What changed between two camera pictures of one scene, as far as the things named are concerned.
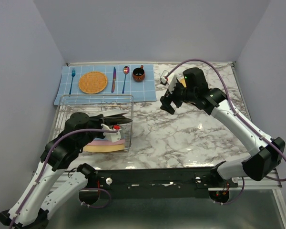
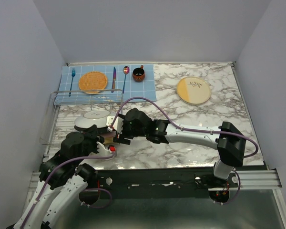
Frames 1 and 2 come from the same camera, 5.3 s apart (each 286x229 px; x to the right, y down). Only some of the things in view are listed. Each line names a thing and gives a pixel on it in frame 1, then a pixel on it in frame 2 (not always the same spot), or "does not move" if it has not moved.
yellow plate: [103, 148] -> [108, 140]
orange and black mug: [138, 74] does not move
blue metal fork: [73, 74] does not move
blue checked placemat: [106, 84] does not move
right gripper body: [180, 94] -> [127, 132]
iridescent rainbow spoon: [126, 70] does not move
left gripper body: [92, 135] -> [91, 145]
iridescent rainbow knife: [115, 73] does not move
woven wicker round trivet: [92, 82] does not move
